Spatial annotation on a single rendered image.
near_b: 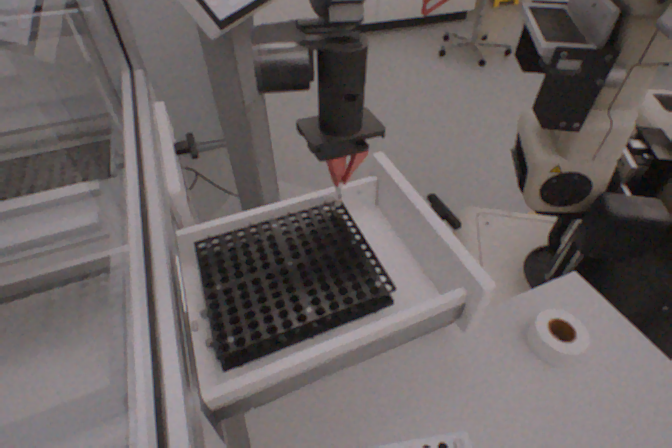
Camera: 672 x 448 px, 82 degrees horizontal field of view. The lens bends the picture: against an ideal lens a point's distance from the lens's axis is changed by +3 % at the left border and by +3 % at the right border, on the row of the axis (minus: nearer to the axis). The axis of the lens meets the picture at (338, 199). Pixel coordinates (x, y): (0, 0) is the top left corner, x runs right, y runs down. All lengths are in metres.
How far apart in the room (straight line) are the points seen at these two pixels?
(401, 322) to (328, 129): 0.25
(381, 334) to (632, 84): 0.69
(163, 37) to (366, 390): 1.80
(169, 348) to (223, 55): 1.07
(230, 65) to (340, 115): 0.90
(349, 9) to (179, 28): 1.67
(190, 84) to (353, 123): 1.73
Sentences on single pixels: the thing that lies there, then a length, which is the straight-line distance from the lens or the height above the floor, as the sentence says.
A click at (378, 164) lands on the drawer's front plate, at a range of 0.63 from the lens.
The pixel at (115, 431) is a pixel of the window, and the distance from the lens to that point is 0.27.
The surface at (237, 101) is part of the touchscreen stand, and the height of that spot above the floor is 0.65.
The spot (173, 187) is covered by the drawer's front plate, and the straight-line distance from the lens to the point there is 0.62.
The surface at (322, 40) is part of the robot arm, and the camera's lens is 0.44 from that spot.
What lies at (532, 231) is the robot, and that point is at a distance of 1.54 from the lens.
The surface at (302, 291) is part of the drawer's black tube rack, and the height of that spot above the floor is 0.90.
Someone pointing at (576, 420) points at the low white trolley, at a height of 0.76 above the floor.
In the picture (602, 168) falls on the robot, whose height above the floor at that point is 0.79.
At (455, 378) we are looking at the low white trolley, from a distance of 0.61.
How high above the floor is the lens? 1.31
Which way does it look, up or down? 43 degrees down
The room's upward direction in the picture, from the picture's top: straight up
